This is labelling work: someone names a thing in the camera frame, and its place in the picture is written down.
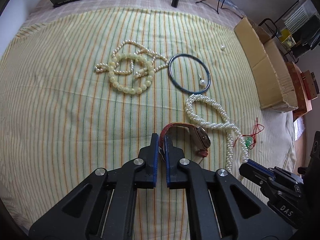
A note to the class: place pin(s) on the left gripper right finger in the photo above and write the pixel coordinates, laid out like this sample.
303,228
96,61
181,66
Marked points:
219,206

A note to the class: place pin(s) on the orange wooden box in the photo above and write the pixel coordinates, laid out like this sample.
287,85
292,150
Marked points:
306,89

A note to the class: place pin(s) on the pearl earring inside bangle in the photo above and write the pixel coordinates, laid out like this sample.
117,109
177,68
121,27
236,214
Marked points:
202,82

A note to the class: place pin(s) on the red leather strap watch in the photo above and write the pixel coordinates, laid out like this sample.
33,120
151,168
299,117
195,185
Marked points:
198,135

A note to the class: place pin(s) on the dark green jade bangle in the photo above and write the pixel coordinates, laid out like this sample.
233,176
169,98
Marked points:
183,72

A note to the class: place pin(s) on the black metal rack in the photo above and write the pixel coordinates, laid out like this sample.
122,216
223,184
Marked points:
296,31

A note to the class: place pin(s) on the brown cardboard box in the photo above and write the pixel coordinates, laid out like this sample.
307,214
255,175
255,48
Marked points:
272,79

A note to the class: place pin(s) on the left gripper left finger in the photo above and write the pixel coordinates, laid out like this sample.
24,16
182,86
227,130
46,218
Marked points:
103,205

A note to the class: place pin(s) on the yellow striped cloth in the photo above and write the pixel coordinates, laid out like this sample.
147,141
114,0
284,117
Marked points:
60,120

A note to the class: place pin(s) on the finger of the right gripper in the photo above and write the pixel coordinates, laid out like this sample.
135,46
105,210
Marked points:
257,173

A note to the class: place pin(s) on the green jade red cord pendant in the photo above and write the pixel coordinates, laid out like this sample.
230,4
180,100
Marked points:
251,139

